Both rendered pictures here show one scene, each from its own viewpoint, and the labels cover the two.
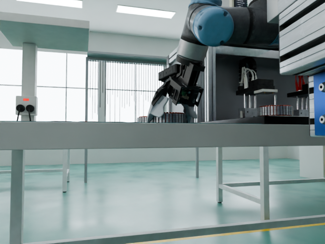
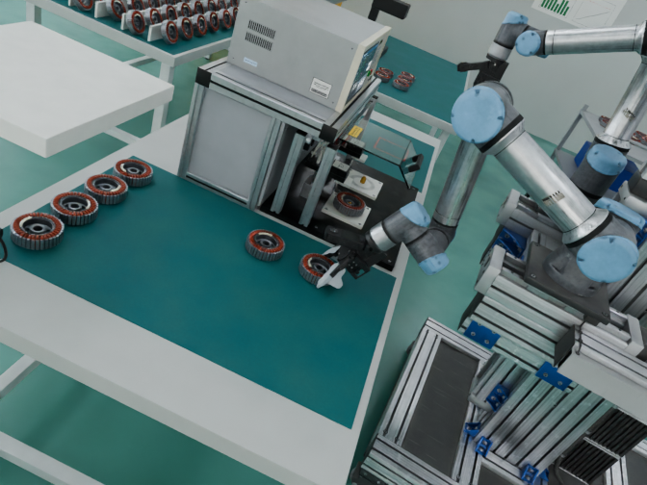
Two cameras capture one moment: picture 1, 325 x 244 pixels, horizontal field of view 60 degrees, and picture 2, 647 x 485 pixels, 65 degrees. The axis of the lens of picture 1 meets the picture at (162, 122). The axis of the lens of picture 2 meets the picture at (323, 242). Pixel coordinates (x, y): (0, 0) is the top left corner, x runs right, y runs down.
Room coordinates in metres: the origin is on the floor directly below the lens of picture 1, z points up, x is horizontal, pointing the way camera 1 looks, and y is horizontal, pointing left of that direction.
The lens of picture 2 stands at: (0.44, 1.10, 1.64)
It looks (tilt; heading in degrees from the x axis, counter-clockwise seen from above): 33 degrees down; 290
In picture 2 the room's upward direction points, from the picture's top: 23 degrees clockwise
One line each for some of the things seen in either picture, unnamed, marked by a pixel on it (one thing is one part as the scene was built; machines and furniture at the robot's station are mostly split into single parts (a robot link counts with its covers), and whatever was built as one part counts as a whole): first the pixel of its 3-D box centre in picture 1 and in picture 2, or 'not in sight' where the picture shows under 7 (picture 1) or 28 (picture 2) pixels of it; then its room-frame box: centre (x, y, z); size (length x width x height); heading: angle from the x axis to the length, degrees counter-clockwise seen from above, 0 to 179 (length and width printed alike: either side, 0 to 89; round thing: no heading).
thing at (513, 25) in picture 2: not in sight; (511, 30); (0.82, -0.88, 1.45); 0.09 x 0.08 x 0.11; 0
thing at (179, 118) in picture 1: (167, 119); (318, 268); (0.83, -0.01, 0.77); 0.11 x 0.11 x 0.04
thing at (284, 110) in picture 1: (274, 111); (349, 204); (0.94, -0.38, 0.80); 0.11 x 0.11 x 0.04
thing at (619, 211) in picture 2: not in sight; (608, 228); (0.26, -0.25, 1.20); 0.13 x 0.12 x 0.14; 94
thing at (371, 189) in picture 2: not in sight; (361, 183); (1.01, -0.61, 0.78); 0.15 x 0.15 x 0.01; 16
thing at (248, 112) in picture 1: (250, 115); (311, 188); (1.08, -0.34, 0.80); 0.08 x 0.05 x 0.06; 106
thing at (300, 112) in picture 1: (302, 116); not in sight; (1.15, -0.57, 0.80); 0.08 x 0.05 x 0.06; 106
